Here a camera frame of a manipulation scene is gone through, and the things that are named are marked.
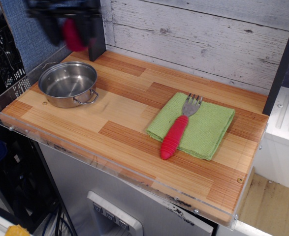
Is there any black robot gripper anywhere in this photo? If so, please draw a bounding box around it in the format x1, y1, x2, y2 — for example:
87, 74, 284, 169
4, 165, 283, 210
26, 0, 101, 48

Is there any red pepper toy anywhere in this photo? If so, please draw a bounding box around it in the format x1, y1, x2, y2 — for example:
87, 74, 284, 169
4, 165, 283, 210
62, 18, 87, 52

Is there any stainless steel pot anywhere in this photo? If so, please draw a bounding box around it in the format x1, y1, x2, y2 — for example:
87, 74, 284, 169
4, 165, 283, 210
38, 61, 98, 108

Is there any green folded cloth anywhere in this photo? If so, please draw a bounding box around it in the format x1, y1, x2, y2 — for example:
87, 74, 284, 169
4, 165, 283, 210
146, 92, 235, 160

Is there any clear acrylic table guard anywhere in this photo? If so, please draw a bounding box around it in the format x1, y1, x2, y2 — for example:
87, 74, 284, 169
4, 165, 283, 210
0, 48, 268, 227

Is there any stainless steel cabinet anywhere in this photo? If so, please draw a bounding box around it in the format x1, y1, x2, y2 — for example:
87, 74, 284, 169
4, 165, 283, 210
39, 144, 218, 236

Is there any yellow black object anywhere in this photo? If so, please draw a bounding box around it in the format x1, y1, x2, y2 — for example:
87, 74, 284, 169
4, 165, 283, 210
5, 225, 30, 236

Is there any white metal side unit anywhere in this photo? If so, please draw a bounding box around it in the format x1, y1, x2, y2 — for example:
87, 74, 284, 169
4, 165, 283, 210
254, 87, 289, 188

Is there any dark grey left post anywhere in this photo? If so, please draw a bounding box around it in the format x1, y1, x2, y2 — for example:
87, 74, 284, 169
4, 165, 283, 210
86, 0, 106, 61

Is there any dark grey post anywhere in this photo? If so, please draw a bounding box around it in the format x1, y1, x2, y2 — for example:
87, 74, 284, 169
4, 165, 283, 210
86, 0, 106, 61
262, 38, 289, 116

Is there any red handled metal fork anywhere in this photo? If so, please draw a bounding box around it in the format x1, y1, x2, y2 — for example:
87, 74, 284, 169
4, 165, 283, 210
160, 94, 203, 160

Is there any dark grey right post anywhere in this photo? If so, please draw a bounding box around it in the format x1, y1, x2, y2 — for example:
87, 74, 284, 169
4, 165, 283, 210
262, 38, 289, 116

